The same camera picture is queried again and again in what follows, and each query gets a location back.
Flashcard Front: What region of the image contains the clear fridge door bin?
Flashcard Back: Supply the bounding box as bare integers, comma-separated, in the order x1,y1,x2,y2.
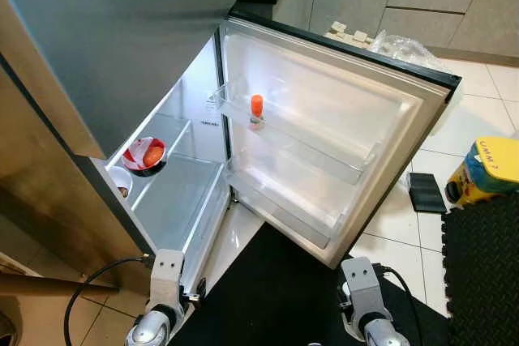
229,166,348,250
212,80,380,185

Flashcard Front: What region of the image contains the grey steel fridge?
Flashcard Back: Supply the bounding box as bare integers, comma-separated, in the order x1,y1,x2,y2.
0,0,463,298

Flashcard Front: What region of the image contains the grey fridge main door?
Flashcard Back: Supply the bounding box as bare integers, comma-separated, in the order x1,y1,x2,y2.
215,10,463,270

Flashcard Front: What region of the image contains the grey fridge freezer door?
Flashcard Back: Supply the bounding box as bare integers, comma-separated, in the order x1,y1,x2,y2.
0,0,238,160

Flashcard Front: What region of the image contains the small white food bowl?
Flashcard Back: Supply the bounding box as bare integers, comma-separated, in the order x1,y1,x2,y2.
108,166,133,199

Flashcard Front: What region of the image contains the red and white bowl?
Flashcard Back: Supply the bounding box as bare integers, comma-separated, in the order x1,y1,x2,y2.
122,137,168,178

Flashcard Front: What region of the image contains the orange cap small bottle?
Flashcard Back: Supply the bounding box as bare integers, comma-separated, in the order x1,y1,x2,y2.
249,94,265,130

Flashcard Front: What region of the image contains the black textured foam mat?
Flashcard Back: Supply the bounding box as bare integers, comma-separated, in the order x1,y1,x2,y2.
442,192,519,346

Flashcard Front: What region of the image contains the yellow and blue container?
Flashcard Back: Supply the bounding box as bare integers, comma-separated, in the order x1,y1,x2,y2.
446,135,519,211

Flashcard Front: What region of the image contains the small black ribbed block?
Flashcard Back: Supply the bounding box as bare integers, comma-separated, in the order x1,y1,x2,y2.
408,172,448,215

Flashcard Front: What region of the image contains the white plastic block tray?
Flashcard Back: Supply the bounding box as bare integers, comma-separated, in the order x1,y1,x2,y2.
326,20,375,49

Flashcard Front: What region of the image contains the clear plastic wrap bag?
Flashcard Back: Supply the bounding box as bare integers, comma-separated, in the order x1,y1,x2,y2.
375,32,443,71

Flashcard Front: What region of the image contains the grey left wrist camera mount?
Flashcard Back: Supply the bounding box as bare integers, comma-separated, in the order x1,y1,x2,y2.
150,249,186,314

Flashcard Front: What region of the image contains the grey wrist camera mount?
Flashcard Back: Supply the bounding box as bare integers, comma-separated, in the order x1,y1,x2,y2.
150,249,186,314
341,257,382,323

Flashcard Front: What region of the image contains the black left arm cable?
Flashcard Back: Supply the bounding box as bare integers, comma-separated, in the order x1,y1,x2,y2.
63,257,155,346

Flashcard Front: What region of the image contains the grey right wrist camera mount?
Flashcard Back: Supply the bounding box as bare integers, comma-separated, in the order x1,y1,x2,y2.
341,257,382,323

